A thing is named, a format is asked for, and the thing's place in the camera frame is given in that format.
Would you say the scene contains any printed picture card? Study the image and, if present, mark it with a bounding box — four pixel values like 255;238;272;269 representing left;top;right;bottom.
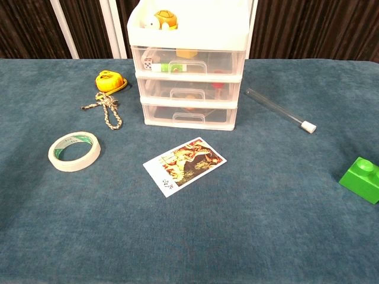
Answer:
142;137;227;198

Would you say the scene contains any clear drawer holding red ball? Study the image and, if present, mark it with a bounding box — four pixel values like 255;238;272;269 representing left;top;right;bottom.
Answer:
141;102;239;127

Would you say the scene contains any clear drawer holding wooden parts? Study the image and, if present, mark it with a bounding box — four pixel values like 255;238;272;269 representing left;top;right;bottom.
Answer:
136;78;241;103

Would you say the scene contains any clear drawer holding die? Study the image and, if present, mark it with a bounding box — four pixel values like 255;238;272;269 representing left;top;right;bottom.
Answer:
131;46;246;78

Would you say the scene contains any yellow turtle toy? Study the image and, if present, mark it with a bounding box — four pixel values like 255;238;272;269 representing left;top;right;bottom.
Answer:
144;9;179;31

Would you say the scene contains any red knob wooden piece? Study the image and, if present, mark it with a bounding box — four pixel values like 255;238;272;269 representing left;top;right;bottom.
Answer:
211;82;230;100

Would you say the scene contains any green and white tube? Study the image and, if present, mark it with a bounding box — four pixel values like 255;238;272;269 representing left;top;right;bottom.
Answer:
151;62;188;73

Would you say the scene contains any blue tablecloth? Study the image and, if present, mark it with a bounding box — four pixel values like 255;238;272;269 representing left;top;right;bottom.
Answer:
0;58;379;284

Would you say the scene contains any yellow tape measure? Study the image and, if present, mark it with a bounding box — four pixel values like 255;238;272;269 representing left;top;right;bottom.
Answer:
95;70;129;95

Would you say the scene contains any beige masking tape roll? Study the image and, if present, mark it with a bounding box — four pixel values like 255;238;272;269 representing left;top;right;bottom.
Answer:
47;131;101;173

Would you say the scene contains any glass tube with white cap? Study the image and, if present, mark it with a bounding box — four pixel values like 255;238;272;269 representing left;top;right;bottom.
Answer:
244;88;317;134

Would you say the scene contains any dark brown curtain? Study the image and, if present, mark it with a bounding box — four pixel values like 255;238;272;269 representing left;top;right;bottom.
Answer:
0;0;379;63

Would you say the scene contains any green building block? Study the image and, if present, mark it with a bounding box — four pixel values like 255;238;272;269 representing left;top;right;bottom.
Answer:
338;156;379;205

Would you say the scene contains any braided beige rope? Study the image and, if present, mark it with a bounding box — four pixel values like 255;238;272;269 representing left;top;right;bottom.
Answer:
79;91;123;131

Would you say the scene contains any white plastic drawer unit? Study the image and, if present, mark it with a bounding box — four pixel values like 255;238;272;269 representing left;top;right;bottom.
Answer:
126;0;255;131

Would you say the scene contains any white table leg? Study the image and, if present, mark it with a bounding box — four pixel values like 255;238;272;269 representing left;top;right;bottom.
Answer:
248;0;259;59

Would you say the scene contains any wide white post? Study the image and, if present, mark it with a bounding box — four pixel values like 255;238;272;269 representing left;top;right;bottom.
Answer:
100;0;133;59

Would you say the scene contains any thin slanted white post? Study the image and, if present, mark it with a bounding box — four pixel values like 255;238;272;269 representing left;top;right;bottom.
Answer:
49;0;80;59

